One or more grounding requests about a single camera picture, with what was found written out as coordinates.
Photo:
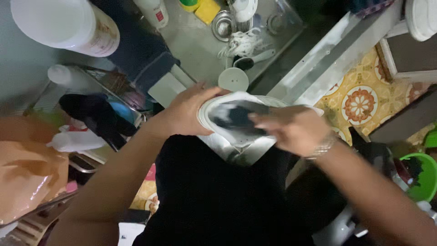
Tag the person's right hand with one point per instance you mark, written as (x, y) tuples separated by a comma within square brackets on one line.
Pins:
[(297, 131)]

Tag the person's left hand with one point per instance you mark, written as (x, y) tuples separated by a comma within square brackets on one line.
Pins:
[(184, 112)]

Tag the person's right fingers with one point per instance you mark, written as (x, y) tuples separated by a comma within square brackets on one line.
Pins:
[(261, 123)]

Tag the person's left fingers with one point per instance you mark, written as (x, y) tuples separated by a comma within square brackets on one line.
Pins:
[(215, 91)]

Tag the round white plastic lid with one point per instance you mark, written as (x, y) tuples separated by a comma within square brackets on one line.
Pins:
[(233, 79)]

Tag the stainless steel sink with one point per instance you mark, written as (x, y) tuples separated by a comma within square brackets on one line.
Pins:
[(198, 47)]

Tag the steel sink strainer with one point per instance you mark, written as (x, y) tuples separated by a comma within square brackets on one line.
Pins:
[(223, 26)]

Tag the silver metal wristwatch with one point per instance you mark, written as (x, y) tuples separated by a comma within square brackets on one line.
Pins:
[(322, 147)]

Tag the yellow sponge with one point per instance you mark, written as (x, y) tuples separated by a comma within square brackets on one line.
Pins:
[(207, 11)]

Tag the dark blue cloth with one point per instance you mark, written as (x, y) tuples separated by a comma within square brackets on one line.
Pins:
[(140, 51)]

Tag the person's black shirt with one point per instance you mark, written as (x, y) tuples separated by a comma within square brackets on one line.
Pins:
[(218, 198)]

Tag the white sneaker with laces out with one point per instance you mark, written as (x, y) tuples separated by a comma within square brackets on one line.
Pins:
[(244, 8)]

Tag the green and yellow scrubber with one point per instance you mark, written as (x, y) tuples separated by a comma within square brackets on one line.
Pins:
[(188, 4)]

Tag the blue plastic bowl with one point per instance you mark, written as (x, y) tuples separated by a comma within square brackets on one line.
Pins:
[(123, 111)]

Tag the white bottle with red label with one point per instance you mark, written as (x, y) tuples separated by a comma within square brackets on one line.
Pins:
[(153, 12)]

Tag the metal dish rack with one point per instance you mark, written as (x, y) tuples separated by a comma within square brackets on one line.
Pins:
[(112, 85)]

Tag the black cloth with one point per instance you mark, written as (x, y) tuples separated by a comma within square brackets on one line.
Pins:
[(92, 114)]

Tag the white squeeze bottle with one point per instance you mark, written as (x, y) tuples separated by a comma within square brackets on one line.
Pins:
[(76, 140)]

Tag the clear plastic bottle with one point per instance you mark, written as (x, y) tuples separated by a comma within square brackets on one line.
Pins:
[(66, 75)]

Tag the large white plastic canister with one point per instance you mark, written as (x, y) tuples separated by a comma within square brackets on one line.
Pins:
[(65, 25)]

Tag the green plastic basin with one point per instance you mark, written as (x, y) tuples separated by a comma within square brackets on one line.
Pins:
[(426, 177)]

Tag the white round container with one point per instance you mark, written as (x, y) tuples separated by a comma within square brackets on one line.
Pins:
[(422, 17)]

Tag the orange plastic bag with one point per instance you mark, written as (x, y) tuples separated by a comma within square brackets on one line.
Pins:
[(29, 170)]

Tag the white wooden frame furniture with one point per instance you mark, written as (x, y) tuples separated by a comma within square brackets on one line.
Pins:
[(389, 58)]

